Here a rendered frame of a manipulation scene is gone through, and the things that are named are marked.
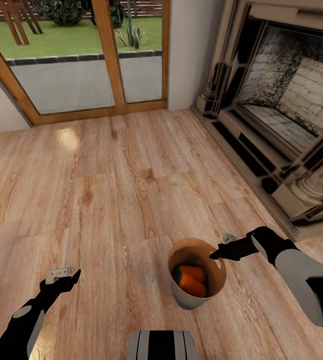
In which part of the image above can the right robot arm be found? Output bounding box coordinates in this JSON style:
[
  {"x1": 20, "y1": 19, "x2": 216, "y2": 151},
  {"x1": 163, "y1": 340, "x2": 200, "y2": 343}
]
[{"x1": 209, "y1": 226, "x2": 323, "y2": 327}]

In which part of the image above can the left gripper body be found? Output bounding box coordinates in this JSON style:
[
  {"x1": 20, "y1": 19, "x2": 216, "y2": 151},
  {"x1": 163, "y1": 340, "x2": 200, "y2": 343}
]
[{"x1": 39, "y1": 276, "x2": 73, "y2": 302}]

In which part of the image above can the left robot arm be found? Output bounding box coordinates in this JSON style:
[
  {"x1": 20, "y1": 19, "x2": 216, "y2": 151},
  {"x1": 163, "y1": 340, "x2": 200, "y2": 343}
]
[{"x1": 0, "y1": 267, "x2": 81, "y2": 360}]

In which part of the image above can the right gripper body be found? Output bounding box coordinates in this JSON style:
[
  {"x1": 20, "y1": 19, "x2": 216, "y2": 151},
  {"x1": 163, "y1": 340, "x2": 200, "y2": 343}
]
[{"x1": 218, "y1": 239, "x2": 247, "y2": 262}]

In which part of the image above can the trash can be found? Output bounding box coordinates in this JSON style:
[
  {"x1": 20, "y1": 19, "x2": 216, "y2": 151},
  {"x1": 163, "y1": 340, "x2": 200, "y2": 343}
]
[{"x1": 167, "y1": 238, "x2": 227, "y2": 310}]

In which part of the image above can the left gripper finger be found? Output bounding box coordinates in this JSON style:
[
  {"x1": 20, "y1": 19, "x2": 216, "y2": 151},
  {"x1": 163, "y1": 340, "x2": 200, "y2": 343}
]
[{"x1": 72, "y1": 269, "x2": 81, "y2": 286}]

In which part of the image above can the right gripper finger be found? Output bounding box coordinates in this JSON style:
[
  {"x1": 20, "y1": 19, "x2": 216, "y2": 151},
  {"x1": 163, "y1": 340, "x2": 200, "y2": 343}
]
[{"x1": 209, "y1": 248, "x2": 222, "y2": 259}]

